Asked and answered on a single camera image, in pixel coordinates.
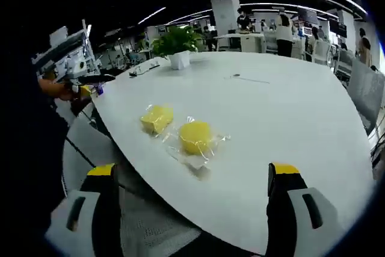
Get black cable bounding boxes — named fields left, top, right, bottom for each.
left=64, top=136, right=97, bottom=168

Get green potted plant white pot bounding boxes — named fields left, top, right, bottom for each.
left=149, top=24, right=207, bottom=71

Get person's dark clothing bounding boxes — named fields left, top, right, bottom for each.
left=0, top=52, right=70, bottom=240

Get yellow round silicone block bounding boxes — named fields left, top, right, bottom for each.
left=164, top=115, right=232, bottom=176

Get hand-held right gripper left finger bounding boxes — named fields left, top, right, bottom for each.
left=45, top=163, right=123, bottom=257

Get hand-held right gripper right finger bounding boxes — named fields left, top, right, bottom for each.
left=266, top=162, right=347, bottom=257

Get person's left hand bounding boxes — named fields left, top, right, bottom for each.
left=38, top=78, right=79, bottom=102

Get yellow square silicone block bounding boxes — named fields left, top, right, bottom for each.
left=138, top=103, right=177, bottom=137

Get white cables on table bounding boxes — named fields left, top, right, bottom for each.
left=128, top=60, right=162, bottom=78

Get white square pillar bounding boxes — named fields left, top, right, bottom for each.
left=210, top=0, right=242, bottom=37

